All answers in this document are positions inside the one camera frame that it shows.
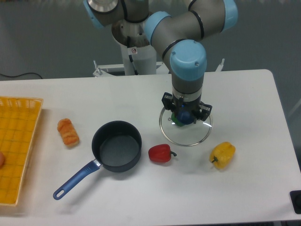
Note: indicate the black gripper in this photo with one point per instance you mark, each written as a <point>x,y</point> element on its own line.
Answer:
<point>190,103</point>

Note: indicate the glass lid with blue knob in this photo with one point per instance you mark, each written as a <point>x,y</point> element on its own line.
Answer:
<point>187,135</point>

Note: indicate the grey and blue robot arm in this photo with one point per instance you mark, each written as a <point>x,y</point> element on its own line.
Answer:
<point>110,12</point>

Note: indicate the green bell pepper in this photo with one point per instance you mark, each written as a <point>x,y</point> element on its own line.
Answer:
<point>176,121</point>

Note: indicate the red bell pepper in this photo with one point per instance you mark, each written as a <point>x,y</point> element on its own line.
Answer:
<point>161,153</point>

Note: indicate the yellow bell pepper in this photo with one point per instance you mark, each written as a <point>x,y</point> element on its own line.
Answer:
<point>222,155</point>

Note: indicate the orange bread roll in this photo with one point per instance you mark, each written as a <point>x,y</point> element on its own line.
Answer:
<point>68,133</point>

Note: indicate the black device at table corner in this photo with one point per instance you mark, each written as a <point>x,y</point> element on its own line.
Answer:
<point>296,200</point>

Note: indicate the yellow wicker basket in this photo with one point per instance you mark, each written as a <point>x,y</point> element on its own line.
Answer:
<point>19,117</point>

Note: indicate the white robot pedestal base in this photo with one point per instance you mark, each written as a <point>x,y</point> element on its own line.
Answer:
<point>175,39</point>

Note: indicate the black saucepan with blue handle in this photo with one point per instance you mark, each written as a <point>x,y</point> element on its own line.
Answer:
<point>116,147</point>

